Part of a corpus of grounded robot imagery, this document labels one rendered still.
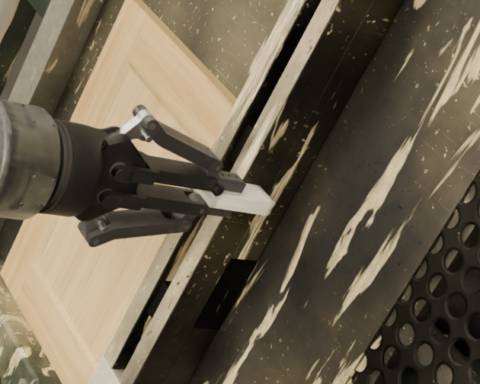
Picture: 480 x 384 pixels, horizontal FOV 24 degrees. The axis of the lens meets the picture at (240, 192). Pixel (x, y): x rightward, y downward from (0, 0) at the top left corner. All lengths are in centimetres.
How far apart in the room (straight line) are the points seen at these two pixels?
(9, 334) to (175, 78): 39
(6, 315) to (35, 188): 57
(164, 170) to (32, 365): 47
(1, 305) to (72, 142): 58
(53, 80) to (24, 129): 59
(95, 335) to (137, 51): 33
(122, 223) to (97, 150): 10
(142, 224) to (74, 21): 49
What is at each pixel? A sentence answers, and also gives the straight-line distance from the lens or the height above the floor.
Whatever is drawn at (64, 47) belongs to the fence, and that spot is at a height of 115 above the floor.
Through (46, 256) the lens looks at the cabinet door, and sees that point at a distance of 138.
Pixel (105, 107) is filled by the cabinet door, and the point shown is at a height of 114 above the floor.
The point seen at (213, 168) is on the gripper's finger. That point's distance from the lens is 94.
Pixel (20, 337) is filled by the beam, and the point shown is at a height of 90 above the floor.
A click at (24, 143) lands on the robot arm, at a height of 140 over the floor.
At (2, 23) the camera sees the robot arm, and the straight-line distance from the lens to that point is 78.
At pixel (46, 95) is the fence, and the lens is 142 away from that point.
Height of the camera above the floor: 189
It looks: 40 degrees down
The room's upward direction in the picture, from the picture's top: straight up
